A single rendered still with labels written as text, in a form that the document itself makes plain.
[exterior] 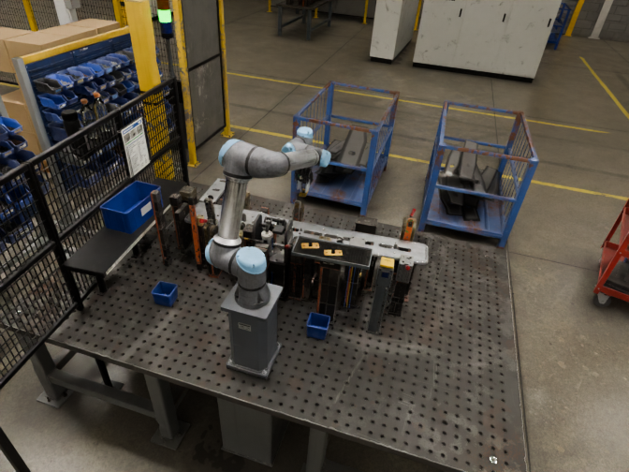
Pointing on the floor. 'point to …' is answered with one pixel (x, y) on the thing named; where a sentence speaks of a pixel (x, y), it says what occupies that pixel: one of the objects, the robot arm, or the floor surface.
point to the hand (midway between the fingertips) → (303, 189)
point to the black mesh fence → (72, 228)
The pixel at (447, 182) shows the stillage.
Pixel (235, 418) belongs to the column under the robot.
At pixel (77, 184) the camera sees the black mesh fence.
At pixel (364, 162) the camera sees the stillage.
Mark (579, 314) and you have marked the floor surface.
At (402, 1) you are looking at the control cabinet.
